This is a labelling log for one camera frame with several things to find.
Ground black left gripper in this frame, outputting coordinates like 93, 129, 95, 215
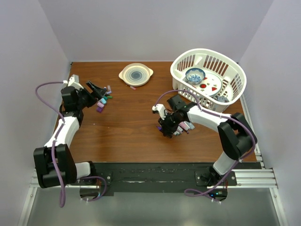
76, 81, 106, 109

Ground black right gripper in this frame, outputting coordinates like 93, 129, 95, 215
158, 111, 181, 136

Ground lavender highlighter cap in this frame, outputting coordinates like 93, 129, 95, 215
97, 102, 104, 108

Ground purple highlighter cap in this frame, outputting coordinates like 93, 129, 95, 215
96, 107, 103, 113

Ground light blue highlighter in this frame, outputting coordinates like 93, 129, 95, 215
187, 122, 195, 129

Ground white marker green cap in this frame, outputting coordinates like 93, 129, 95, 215
173, 131, 181, 136

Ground lavender highlighter pen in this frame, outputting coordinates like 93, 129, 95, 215
179, 122, 190, 131

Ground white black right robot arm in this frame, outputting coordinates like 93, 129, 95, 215
152, 89, 257, 185

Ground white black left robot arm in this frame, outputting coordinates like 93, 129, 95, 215
33, 81, 105, 188

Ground cream plate with spiral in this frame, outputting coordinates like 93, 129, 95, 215
119, 63, 153, 87

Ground blue white bowl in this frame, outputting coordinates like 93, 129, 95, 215
185, 68, 206, 84

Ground small blue patterned dish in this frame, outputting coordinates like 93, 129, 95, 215
217, 96, 229, 103

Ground white plate red shapes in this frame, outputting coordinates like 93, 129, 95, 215
196, 73, 222, 97

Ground white plastic basket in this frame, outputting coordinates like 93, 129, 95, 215
170, 48, 247, 113

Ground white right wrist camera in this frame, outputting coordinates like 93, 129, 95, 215
152, 104, 168, 120

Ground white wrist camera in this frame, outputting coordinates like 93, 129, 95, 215
152, 104, 168, 120
63, 74, 84, 90

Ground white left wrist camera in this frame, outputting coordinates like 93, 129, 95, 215
63, 74, 84, 90

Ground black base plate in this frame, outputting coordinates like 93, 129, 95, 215
70, 162, 237, 201

